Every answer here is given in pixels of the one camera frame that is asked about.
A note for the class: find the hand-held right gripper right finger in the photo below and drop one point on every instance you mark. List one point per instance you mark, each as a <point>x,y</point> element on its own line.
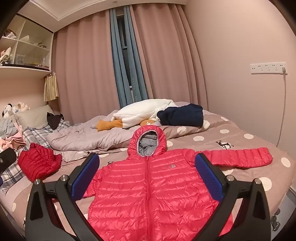
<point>209,177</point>

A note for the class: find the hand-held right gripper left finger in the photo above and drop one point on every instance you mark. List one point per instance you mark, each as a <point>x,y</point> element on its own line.
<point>86,176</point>

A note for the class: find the red hooded down jacket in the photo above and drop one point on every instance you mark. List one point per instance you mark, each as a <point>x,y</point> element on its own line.
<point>150,197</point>

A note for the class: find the pile of pastel clothes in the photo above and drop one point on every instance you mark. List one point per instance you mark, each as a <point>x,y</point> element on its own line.
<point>10,136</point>

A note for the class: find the folded red down jacket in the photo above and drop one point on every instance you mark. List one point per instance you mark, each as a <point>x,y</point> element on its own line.
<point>38,162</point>

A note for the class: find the plaid cloth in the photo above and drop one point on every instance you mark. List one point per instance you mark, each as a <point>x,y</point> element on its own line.
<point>34,136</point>

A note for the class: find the grey polka dot quilt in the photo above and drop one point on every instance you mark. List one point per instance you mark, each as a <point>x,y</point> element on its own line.
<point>87,136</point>

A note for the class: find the beige pillow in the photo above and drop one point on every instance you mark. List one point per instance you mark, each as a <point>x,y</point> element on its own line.
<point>32,117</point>

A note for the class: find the stuffed toys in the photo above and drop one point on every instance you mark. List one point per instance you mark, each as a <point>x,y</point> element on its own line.
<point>13,109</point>

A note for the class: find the black garment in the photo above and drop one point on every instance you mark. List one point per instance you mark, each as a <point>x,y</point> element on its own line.
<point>54,120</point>

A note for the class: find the navy blue garment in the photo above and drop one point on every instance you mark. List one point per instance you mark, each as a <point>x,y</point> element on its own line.
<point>182,115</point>

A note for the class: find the striped yellow hanging cloth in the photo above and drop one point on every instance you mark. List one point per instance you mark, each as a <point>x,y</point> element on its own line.
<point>51,88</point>

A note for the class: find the white fleece garment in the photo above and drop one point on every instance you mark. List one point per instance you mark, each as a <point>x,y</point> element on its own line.
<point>141,110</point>

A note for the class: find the pink curtain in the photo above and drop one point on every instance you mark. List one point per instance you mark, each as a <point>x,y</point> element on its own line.
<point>85,69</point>
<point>171,58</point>

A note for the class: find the blue curtain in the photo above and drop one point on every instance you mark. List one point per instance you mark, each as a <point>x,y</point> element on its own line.
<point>118,64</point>

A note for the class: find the white wall shelf unit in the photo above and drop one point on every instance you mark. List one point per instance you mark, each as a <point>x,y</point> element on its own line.
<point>27,69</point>

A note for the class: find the white wall socket strip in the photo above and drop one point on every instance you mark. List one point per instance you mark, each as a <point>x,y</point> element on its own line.
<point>266,68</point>

